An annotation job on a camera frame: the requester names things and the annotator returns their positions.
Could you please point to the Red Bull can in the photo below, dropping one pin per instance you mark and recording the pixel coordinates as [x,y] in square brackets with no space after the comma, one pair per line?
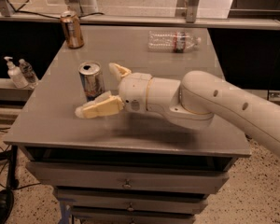
[92,80]

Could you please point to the grey metal frame rail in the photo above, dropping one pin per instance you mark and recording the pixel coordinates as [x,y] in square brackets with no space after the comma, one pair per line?
[246,14]

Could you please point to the middle grey drawer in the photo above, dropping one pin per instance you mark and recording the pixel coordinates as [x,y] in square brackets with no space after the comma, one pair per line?
[130,202]

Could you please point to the bottom grey drawer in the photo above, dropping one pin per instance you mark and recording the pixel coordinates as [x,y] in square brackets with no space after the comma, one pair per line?
[134,217]

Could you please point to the brown soda can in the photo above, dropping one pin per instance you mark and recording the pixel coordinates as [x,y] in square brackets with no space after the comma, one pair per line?
[71,28]

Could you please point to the black chair base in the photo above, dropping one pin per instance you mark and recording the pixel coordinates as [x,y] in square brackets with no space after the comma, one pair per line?
[6,194]

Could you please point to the small clear bottle on shelf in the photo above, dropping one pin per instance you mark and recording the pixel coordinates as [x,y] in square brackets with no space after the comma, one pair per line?
[28,72]

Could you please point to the white pump dispenser bottle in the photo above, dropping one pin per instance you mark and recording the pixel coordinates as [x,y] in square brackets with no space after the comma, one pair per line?
[15,74]

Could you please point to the top grey drawer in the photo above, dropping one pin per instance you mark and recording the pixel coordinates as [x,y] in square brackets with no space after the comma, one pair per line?
[127,178]

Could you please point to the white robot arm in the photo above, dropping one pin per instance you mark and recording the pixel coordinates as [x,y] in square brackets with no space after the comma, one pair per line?
[190,103]

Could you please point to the grey drawer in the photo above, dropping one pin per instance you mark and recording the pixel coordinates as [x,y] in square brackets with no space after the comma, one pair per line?
[130,202]
[127,178]
[134,217]

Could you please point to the clear plastic water bottle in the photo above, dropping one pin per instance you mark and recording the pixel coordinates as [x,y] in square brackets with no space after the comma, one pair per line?
[175,42]

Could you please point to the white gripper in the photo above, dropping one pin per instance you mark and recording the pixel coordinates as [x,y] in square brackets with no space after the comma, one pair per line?
[134,90]

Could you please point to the grey drawer cabinet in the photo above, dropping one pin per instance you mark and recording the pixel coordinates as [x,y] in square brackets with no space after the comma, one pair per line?
[47,129]

